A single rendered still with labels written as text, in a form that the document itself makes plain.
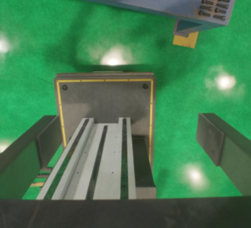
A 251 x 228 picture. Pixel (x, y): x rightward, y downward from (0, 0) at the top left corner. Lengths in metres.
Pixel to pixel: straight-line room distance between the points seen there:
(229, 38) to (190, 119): 0.75
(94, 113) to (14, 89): 0.82
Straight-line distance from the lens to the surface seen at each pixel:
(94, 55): 1.56
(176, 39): 1.60
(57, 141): 0.16
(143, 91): 1.26
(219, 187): 2.32
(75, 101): 1.32
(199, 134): 0.17
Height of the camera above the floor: 1.54
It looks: 73 degrees down
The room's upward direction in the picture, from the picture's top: 179 degrees clockwise
